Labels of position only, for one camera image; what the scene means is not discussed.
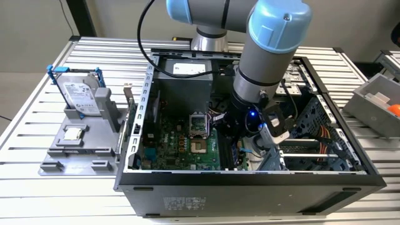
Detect dark RAM memory stick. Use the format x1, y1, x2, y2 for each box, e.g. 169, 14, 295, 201
229, 140, 240, 170

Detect black RAM slot white clips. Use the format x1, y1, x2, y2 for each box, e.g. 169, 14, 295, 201
220, 138, 229, 172

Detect metal socket cover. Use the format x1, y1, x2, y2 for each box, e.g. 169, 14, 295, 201
189, 114, 209, 139

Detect CPU socket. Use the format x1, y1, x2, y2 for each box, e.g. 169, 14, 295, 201
191, 140, 209, 155

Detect grey power supply unit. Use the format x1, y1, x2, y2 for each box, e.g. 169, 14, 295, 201
155, 58, 215, 118

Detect grey metal disk bay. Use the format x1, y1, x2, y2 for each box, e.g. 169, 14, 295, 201
257, 138, 343, 173

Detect white power supply label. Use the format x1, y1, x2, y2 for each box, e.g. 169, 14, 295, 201
172, 62, 208, 76

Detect green Dell motherboard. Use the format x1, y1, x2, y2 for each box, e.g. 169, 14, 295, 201
139, 117, 251, 172

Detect teal board connector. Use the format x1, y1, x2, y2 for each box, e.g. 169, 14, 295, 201
144, 148, 157, 163

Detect black open PC case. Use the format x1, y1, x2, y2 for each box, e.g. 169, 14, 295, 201
112, 48, 388, 218

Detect grey plastic storage bin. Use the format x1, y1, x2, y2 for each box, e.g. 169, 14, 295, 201
343, 73, 400, 139

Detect white small block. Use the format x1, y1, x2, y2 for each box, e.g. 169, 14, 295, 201
364, 91, 391, 105

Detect grey parts rack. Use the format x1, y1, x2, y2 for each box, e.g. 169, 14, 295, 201
37, 88, 131, 176

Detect orange round object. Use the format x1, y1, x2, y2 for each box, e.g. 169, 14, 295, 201
385, 104, 400, 117

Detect hard disk in blue carrier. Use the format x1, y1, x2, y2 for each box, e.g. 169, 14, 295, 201
45, 65, 107, 119

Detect silver CPU chip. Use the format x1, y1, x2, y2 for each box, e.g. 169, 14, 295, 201
64, 127, 85, 141

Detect dark haired person head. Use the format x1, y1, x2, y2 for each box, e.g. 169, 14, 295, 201
391, 22, 400, 49

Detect white power wire bundle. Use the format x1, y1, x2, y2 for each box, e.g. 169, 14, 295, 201
208, 106, 227, 117

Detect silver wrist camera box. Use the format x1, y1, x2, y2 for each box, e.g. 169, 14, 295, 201
257, 117, 291, 144

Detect orange red yellow wire bundle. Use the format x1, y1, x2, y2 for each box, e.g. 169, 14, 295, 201
313, 126, 332, 162

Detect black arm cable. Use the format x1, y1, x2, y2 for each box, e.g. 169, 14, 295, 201
136, 0, 235, 77

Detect black upright post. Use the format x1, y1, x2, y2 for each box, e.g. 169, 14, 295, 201
67, 0, 97, 38

